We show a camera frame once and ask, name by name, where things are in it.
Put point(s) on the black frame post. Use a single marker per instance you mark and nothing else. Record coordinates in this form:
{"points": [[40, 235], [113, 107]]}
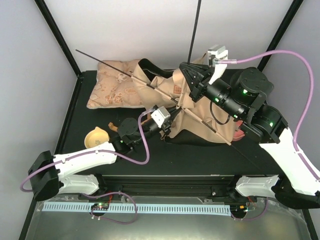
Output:
{"points": [[42, 6], [284, 25]]}

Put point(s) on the wooden bowl stand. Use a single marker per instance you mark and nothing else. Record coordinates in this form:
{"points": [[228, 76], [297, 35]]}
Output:
{"points": [[112, 127]]}

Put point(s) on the left black frame post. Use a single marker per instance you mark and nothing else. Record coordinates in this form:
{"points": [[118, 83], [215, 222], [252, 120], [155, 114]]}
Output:
{"points": [[42, 6]]}

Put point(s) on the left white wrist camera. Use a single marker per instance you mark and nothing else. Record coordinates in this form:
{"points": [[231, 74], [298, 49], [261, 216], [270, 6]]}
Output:
{"points": [[160, 116]]}

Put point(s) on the light blue slotted cable duct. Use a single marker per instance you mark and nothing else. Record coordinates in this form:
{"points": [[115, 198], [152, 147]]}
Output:
{"points": [[140, 208]]}

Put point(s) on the beige fabric pet tent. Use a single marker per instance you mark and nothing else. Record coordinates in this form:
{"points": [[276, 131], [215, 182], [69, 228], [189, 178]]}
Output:
{"points": [[168, 88]]}

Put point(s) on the small green circuit board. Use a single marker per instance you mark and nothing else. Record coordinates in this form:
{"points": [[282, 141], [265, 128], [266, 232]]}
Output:
{"points": [[100, 206]]}

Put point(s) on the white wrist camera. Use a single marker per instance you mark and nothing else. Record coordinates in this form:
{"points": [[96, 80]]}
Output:
{"points": [[215, 54], [160, 116]]}

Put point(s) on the yellow pet bowl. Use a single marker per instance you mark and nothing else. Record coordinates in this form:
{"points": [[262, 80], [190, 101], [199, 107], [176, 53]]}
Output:
{"points": [[96, 137]]}

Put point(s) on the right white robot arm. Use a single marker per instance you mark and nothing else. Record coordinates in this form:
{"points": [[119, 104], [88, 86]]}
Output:
{"points": [[244, 99]]}

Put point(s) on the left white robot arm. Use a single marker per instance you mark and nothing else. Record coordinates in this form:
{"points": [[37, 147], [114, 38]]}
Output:
{"points": [[51, 175]]}

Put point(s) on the right black frame post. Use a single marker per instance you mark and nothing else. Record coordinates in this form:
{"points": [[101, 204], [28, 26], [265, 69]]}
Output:
{"points": [[284, 25]]}

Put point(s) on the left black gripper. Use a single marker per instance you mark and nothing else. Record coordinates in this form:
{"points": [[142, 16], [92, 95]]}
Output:
{"points": [[166, 125]]}

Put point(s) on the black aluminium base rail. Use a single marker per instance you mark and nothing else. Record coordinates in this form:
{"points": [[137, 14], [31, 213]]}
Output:
{"points": [[230, 189]]}

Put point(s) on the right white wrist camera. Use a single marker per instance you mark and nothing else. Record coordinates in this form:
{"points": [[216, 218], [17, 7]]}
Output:
{"points": [[215, 54]]}

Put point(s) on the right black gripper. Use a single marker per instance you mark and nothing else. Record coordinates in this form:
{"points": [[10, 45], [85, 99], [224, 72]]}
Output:
{"points": [[200, 83]]}

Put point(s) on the floral beige cushion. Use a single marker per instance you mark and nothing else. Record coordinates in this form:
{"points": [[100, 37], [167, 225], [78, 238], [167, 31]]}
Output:
{"points": [[114, 87]]}

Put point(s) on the pink pet bowl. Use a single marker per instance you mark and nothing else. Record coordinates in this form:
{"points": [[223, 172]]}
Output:
{"points": [[238, 134]]}

